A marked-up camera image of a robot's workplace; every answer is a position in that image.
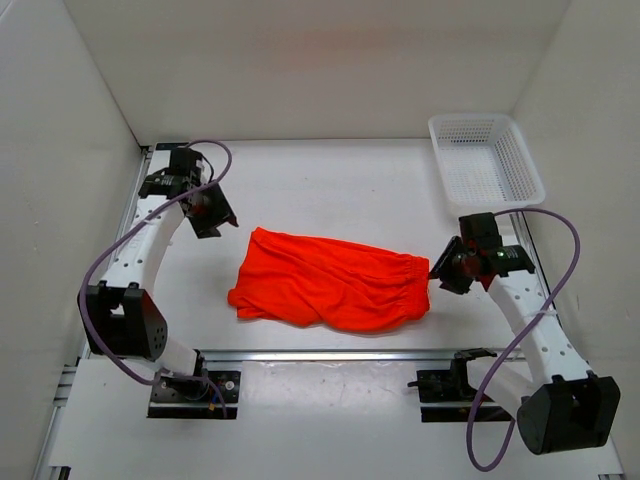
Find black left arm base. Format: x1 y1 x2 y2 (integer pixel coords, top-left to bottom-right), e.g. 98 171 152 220
147 352 242 420

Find orange mesh shorts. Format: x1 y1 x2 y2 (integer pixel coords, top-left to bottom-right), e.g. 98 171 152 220
227 228 430 334

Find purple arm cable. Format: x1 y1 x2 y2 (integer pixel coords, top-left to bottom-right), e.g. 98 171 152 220
465 207 582 473
78 139 234 419

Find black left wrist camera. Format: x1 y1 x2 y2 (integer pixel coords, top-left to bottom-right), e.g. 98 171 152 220
138 147 204 199

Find aluminium frame rail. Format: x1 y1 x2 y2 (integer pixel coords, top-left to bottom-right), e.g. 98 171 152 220
508 212 551 304
32 144 153 480

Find aluminium left frame rail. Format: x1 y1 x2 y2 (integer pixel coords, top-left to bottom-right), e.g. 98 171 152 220
32 144 153 480

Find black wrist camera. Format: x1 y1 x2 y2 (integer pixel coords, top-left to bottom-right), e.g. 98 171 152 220
138 147 204 199
458 213 535 283

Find aluminium right frame rail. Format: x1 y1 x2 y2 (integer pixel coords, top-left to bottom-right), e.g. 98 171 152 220
508 212 551 304

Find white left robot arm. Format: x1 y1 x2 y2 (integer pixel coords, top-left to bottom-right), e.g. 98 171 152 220
78 182 238 400

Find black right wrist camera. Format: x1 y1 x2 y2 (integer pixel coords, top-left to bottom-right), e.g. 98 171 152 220
458 213 535 283

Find white plastic mesh basket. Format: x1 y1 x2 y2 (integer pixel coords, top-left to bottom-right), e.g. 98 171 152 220
428 113 546 217

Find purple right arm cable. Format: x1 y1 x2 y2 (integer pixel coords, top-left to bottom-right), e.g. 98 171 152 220
465 207 582 473

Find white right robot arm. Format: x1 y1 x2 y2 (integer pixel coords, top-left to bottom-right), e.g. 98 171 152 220
429 236 620 455

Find aluminium table edge rail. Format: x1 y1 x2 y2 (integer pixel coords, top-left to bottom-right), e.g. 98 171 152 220
203 349 458 362

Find black corner label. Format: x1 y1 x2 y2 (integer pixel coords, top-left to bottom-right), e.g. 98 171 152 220
154 142 188 151

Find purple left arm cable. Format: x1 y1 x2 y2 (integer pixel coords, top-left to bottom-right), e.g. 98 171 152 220
78 139 234 419

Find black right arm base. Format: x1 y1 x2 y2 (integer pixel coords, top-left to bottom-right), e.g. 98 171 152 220
407 348 497 424

